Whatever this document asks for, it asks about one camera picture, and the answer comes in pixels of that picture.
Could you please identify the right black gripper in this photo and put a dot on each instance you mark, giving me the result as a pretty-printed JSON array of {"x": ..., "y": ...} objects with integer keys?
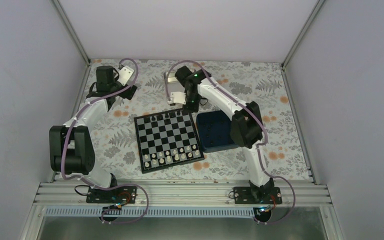
[{"x": 193, "y": 108}]

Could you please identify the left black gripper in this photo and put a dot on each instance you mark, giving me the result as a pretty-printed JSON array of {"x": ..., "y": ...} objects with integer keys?
[{"x": 128, "y": 96}]

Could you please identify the dark blue piece box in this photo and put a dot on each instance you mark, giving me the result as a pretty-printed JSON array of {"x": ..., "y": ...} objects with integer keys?
[{"x": 214, "y": 130}]

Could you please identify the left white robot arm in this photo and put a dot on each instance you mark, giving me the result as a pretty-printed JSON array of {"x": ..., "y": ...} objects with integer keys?
[{"x": 70, "y": 145}]

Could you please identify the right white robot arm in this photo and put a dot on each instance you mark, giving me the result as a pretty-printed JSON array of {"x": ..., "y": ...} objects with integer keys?
[{"x": 246, "y": 128}]

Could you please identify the black grey chess board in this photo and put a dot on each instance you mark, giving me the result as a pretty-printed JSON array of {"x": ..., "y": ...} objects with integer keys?
[{"x": 166, "y": 137}]

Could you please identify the floral table mat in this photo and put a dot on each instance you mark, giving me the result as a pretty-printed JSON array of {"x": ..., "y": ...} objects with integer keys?
[{"x": 114, "y": 138}]

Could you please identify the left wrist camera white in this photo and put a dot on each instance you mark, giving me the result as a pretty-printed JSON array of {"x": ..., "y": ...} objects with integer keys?
[{"x": 124, "y": 74}]

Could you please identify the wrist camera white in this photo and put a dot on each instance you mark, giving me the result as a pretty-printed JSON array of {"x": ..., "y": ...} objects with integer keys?
[
  {"x": 177, "y": 97},
  {"x": 124, "y": 74}
]

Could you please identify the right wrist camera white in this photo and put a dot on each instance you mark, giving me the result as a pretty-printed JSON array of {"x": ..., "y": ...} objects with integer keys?
[{"x": 177, "y": 97}]

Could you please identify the aluminium corner post left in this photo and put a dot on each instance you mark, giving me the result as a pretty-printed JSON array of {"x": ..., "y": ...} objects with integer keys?
[{"x": 69, "y": 27}]

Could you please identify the aluminium corner post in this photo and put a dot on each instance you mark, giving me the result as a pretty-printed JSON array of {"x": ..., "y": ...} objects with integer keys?
[
  {"x": 69, "y": 27},
  {"x": 309, "y": 21}
]

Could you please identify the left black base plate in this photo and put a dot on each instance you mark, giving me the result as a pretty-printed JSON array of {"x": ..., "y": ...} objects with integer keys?
[{"x": 121, "y": 195}]

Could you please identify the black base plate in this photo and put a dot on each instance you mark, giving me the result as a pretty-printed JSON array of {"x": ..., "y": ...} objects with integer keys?
[
  {"x": 121, "y": 195},
  {"x": 242, "y": 195}
]

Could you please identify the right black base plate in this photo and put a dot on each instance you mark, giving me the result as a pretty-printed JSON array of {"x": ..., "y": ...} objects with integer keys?
[{"x": 242, "y": 195}]

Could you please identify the white slotted cable duct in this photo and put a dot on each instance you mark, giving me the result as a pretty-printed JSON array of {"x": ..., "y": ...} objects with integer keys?
[{"x": 153, "y": 211}]

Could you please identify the aluminium corner post right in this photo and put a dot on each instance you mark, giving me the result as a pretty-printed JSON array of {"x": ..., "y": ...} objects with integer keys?
[{"x": 309, "y": 21}]

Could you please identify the aluminium front rail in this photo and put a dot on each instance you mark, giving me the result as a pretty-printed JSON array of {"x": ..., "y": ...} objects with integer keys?
[{"x": 164, "y": 193}]

